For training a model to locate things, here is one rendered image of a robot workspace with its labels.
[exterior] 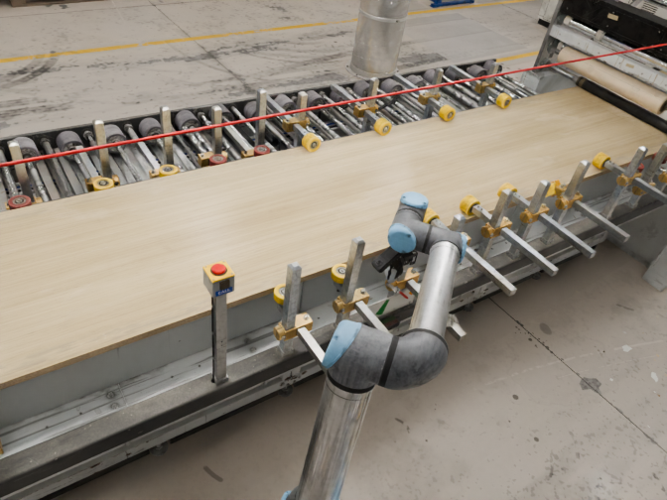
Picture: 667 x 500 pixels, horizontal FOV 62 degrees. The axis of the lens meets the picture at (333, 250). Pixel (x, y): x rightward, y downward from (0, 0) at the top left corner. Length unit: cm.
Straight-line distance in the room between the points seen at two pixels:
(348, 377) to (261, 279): 90
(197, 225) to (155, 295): 40
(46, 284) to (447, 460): 187
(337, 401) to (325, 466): 20
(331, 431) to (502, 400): 186
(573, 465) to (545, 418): 26
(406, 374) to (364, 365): 9
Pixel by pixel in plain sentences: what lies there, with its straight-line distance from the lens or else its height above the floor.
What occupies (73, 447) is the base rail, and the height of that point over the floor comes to 70.
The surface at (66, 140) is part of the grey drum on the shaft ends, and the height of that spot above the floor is 85.
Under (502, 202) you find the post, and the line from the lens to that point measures 236.
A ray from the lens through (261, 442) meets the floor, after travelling 268.
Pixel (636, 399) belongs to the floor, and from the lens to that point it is 349.
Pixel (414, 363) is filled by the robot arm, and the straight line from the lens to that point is 120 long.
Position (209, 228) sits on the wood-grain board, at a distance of 225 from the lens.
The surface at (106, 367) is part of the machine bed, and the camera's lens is 205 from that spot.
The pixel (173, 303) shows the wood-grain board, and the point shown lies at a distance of 197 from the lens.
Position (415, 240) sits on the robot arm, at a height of 132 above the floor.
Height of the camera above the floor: 234
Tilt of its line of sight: 41 degrees down
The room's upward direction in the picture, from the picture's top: 10 degrees clockwise
